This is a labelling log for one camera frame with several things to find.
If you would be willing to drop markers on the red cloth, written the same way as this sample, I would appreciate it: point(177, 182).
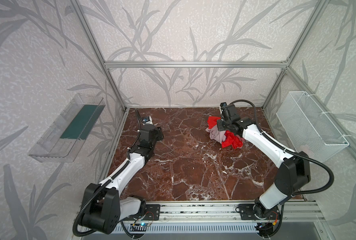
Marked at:
point(235, 142)

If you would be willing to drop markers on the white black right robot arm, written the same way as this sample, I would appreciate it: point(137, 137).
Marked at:
point(293, 170)

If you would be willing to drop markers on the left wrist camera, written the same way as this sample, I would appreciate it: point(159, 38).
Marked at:
point(147, 120)

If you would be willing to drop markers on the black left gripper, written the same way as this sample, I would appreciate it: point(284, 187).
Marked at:
point(157, 133)

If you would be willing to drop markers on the aluminium rear horizontal frame bar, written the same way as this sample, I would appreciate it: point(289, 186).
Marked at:
point(188, 64)

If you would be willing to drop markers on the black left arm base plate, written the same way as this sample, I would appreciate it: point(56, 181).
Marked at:
point(149, 212)

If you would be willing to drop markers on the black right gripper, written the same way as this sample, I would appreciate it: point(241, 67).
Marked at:
point(222, 125)

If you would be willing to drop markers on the aluminium left corner post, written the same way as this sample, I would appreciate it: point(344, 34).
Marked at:
point(85, 26)

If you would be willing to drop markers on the white wire mesh basket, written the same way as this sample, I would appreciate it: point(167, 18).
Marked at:
point(309, 128)

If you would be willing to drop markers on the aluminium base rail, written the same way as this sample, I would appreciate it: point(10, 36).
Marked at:
point(224, 211)

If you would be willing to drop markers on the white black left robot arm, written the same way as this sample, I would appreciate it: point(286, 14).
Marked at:
point(102, 209)

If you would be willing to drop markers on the pale lilac cloth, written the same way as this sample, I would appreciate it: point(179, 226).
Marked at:
point(215, 134)

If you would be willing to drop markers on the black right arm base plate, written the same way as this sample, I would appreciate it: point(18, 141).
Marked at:
point(247, 211)

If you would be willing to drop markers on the aluminium corner frame post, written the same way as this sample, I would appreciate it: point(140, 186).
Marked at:
point(313, 19)

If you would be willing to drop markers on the clear plastic wall bin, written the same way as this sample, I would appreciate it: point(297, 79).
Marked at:
point(63, 140)

